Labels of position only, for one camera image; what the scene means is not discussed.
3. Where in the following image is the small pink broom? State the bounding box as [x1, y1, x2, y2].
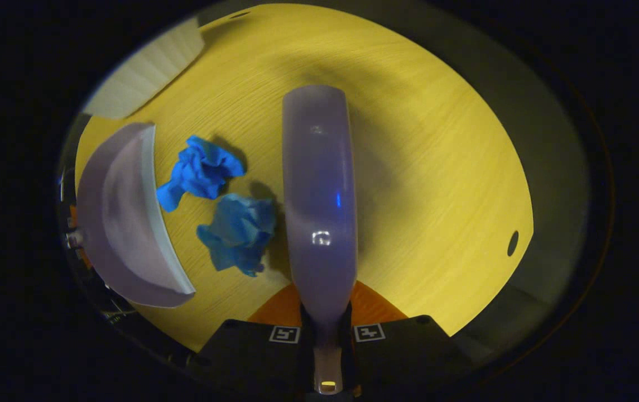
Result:
[282, 85, 359, 396]

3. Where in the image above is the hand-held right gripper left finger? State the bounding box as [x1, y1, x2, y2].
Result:
[194, 282, 315, 397]

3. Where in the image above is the white garbage bin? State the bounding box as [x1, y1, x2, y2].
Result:
[82, 20, 206, 119]

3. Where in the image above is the pale blue paper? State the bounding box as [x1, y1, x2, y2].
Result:
[196, 193, 277, 277]

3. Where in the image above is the small pink dustpan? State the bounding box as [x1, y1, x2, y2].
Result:
[76, 122, 196, 309]

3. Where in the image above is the bright blue paper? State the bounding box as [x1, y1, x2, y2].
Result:
[156, 135, 246, 213]

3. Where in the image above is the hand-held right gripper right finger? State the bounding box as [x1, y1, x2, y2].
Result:
[346, 280, 472, 395]

